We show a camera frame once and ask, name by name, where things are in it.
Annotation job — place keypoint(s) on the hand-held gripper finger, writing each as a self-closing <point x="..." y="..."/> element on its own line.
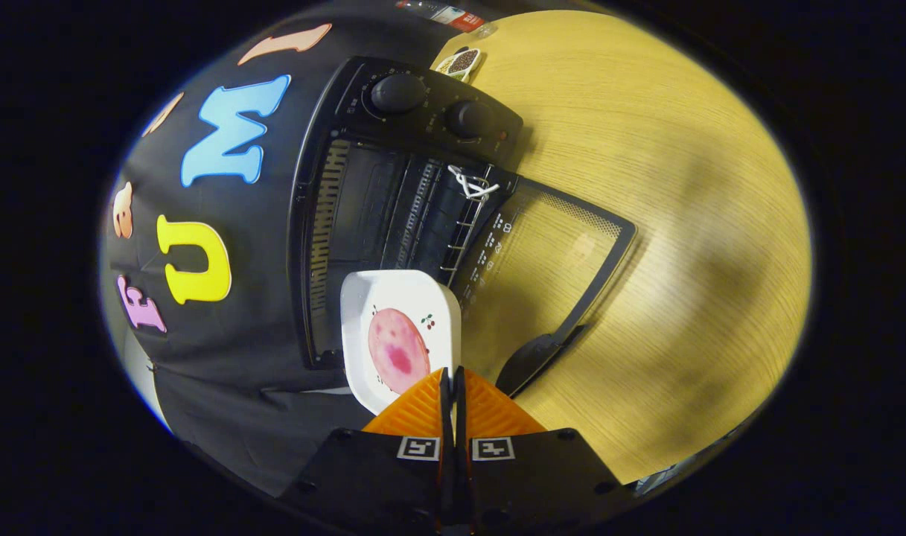
<point x="460" y="432"/>
<point x="446" y="432"/>

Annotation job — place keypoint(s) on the pink round food slice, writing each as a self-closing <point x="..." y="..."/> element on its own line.
<point x="397" y="350"/>

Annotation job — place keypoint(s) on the white square plate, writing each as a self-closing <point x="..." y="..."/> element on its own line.
<point x="363" y="298"/>

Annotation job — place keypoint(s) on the black toaster oven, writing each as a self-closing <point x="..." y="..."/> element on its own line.
<point x="393" y="126"/>

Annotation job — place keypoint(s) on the black backdrop cloth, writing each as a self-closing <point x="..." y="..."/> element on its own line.
<point x="259" y="313"/>

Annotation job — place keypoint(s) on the small white snack dish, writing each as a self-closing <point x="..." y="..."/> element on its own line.
<point x="461" y="62"/>

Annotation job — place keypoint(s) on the clear bottle with red label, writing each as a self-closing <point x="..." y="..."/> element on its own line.
<point x="460" y="18"/>

